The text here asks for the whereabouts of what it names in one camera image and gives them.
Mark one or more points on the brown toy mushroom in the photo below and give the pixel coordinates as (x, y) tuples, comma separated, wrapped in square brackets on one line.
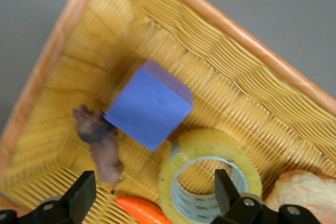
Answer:
[(101, 140)]

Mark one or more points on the orange toy carrot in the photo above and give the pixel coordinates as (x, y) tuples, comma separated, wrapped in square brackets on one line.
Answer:
[(144, 212)]

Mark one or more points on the toy croissant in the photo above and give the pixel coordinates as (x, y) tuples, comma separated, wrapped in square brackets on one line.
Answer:
[(302, 190)]

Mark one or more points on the yellow wicker tray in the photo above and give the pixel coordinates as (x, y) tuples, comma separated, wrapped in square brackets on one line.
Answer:
[(236, 90)]

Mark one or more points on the purple foam cube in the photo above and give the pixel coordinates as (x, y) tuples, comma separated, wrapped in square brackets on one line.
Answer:
[(149, 106)]

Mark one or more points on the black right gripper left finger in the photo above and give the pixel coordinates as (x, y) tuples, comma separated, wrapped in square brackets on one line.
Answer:
[(76, 203)]

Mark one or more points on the yellow tape roll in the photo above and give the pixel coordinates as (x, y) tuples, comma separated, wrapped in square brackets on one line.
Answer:
[(210, 176)]

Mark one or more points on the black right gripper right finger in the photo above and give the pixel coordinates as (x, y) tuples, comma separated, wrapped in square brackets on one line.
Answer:
[(233, 203)]

